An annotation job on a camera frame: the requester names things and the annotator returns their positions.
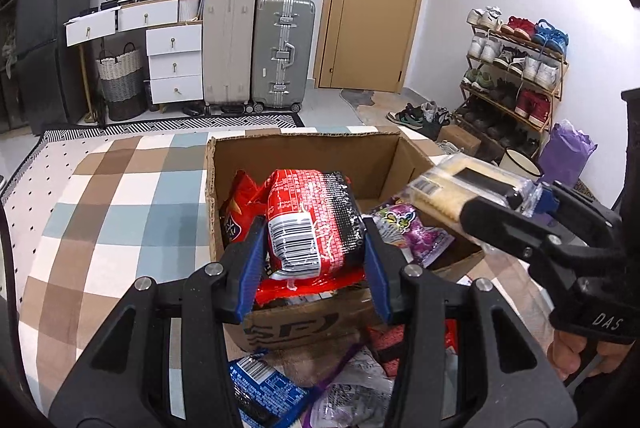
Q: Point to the red chip bag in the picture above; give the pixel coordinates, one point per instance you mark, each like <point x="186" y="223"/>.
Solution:
<point x="237" y="213"/>

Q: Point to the purple candy bag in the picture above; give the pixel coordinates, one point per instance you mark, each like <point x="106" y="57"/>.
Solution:
<point x="415" y="233"/>

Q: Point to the silver suitcase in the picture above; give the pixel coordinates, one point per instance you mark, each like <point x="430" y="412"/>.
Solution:
<point x="282" y="53"/>

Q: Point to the white dotted sheet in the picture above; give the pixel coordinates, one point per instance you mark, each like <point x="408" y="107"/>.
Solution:
<point x="45" y="173"/>

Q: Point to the person's right hand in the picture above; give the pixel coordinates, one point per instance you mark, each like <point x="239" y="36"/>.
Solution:
<point x="567" y="355"/>

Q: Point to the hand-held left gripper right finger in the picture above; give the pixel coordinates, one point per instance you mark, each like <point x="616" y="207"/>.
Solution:
<point x="379" y="273"/>

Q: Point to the white bucket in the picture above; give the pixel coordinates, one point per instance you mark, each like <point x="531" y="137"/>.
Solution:
<point x="520" y="166"/>

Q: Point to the clear yellow snack packet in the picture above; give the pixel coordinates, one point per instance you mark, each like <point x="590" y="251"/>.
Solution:
<point x="450" y="193"/>

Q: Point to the purple gift bag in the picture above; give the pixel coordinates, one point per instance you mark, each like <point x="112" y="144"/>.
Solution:
<point x="567" y="153"/>

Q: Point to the blue snack packet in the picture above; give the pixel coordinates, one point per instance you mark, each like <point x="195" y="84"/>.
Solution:
<point x="265" y="383"/>

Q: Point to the small brown carton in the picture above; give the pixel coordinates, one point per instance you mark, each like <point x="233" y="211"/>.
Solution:
<point x="457" y="139"/>

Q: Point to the pile of loose sneakers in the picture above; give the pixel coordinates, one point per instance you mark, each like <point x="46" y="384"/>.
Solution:
<point x="415" y="118"/>

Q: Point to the white drawer desk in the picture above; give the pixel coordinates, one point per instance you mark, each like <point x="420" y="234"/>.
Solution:
<point x="175" y="63"/>

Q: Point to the wooden door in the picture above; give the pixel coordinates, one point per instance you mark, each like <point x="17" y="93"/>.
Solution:
<point x="375" y="8"/>

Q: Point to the brown cardboard box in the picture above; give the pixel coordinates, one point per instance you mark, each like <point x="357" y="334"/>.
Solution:
<point x="350" y="158"/>

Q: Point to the red dotted packet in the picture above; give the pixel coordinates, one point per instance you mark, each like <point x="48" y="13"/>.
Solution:
<point x="387" y="343"/>

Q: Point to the white purple-striped packet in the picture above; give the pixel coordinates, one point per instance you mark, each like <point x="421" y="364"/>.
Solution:
<point x="350" y="393"/>

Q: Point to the rows of assorted shoes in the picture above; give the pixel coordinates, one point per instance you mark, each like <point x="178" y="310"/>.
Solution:
<point x="530" y="68"/>

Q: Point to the dark grey fridge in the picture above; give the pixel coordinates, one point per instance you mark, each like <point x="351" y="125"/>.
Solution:
<point x="50" y="33"/>

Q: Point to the wooden shoe rack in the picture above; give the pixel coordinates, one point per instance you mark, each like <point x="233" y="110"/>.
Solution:
<point x="557" y="88"/>

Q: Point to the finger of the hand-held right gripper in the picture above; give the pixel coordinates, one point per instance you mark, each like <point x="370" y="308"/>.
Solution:
<point x="500" y="223"/>
<point x="549" y="200"/>

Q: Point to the red black noodle packet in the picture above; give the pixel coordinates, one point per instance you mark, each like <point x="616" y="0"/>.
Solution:
<point x="310" y="208"/>

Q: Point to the flat red packet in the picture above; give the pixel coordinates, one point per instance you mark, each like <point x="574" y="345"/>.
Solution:
<point x="310" y="286"/>

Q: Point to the beige suitcase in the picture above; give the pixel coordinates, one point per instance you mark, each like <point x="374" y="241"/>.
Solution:
<point x="227" y="53"/>

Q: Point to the woven basket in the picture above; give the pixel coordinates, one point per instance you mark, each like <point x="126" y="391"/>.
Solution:
<point x="120" y="83"/>

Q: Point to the black white patterned rug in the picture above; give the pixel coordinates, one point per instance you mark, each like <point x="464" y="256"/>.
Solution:
<point x="175" y="124"/>

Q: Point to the plaid cloth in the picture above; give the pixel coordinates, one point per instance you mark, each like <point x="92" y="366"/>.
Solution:
<point x="125" y="218"/>

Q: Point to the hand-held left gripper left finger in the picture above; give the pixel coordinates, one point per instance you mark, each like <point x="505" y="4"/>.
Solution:
<point x="250" y="273"/>

